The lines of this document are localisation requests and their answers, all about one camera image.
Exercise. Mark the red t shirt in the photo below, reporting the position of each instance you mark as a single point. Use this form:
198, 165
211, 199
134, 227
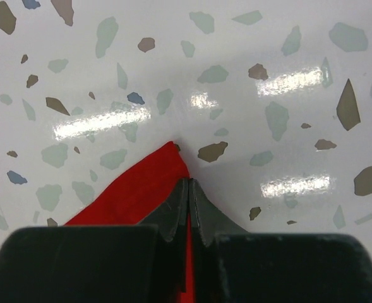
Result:
138, 191

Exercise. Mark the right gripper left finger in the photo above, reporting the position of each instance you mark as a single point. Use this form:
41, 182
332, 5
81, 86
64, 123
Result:
145, 262

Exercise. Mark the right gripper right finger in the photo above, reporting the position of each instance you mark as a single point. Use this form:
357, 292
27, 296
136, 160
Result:
233, 265

